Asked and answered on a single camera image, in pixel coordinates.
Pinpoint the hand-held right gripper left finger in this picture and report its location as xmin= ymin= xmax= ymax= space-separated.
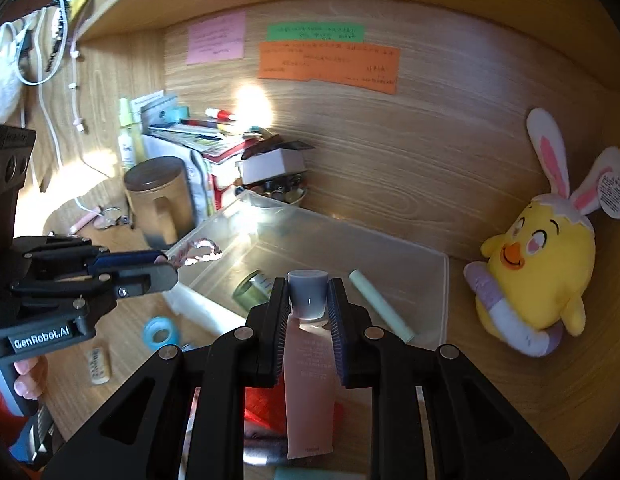
xmin=42 ymin=276 xmax=291 ymax=480

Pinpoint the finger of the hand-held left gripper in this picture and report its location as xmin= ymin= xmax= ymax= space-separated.
xmin=15 ymin=236 xmax=169 ymax=281
xmin=10 ymin=262 xmax=179 ymax=318

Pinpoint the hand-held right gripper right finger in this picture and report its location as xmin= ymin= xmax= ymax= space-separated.
xmin=327 ymin=277 xmax=570 ymax=480

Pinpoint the blue tape roll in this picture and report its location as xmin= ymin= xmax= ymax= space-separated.
xmin=142 ymin=316 xmax=183 ymax=352

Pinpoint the pink tube with grey cap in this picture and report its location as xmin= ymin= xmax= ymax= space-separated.
xmin=284 ymin=269 xmax=338 ymax=461

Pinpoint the pink foil wrapper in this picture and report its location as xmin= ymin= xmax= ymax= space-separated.
xmin=166 ymin=237 xmax=225 ymax=267

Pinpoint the white plastic roll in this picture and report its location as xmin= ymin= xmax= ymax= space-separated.
xmin=165 ymin=280 xmax=248 ymax=336

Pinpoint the clear plastic bin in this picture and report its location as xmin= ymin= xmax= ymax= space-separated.
xmin=165 ymin=189 xmax=449 ymax=348

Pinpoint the person's left hand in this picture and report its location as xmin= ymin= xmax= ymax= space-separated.
xmin=14 ymin=356 xmax=50 ymax=401

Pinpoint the bunch of keys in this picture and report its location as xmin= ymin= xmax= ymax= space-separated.
xmin=96 ymin=204 xmax=132 ymax=230

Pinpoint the pale green tube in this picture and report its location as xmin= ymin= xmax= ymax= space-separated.
xmin=349 ymin=269 xmax=417 ymax=345

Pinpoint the green jar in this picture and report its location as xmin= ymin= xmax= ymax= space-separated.
xmin=233 ymin=270 xmax=277 ymax=307

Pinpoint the pink pen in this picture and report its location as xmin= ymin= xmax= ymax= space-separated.
xmin=66 ymin=211 xmax=99 ymax=237

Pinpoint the beige ceramic mug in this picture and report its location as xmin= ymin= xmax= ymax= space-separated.
xmin=124 ymin=156 xmax=197 ymax=251

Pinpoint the small beige labelled tube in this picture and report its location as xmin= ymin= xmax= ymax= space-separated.
xmin=85 ymin=344 xmax=112 ymax=386

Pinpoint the person's red clothing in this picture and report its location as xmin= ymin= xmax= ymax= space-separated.
xmin=0 ymin=374 xmax=22 ymax=417

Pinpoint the red packet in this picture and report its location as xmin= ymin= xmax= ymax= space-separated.
xmin=244 ymin=385 xmax=348 ymax=433

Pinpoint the white printed bag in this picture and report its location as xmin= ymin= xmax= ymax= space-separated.
xmin=142 ymin=135 xmax=213 ymax=223

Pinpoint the white lotion bottle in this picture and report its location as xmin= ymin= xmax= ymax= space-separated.
xmin=117 ymin=127 xmax=139 ymax=171

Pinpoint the red box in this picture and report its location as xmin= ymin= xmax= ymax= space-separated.
xmin=210 ymin=160 xmax=241 ymax=211

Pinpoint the bowl of small items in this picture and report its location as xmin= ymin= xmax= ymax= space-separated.
xmin=250 ymin=175 xmax=309 ymax=208

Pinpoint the stack of books and papers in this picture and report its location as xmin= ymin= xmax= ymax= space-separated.
xmin=140 ymin=92 xmax=271 ymax=166

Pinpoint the pale teal packet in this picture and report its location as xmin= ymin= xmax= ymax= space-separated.
xmin=274 ymin=465 xmax=367 ymax=480

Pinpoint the green bottle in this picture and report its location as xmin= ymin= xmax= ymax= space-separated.
xmin=119 ymin=97 xmax=141 ymax=128

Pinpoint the white cardboard box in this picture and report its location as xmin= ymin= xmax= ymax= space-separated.
xmin=240 ymin=150 xmax=307 ymax=186

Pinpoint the brown hair clip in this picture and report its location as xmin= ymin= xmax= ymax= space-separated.
xmin=241 ymin=135 xmax=285 ymax=162

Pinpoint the yellow chick plush toy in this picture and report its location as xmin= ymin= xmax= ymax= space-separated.
xmin=464 ymin=107 xmax=620 ymax=358

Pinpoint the white cloth bag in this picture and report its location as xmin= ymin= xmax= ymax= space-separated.
xmin=0 ymin=20 xmax=27 ymax=122

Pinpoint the pink paper note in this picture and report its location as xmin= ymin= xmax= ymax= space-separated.
xmin=186 ymin=10 xmax=247 ymax=66

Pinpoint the orange paper note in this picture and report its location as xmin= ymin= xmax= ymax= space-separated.
xmin=257 ymin=41 xmax=401 ymax=96

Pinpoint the green paper note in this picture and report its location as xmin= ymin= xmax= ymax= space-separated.
xmin=266 ymin=22 xmax=365 ymax=43

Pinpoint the white charging cable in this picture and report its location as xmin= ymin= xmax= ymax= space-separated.
xmin=37 ymin=10 xmax=113 ymax=216

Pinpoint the black and white striped strap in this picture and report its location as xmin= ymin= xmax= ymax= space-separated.
xmin=42 ymin=0 xmax=72 ymax=73

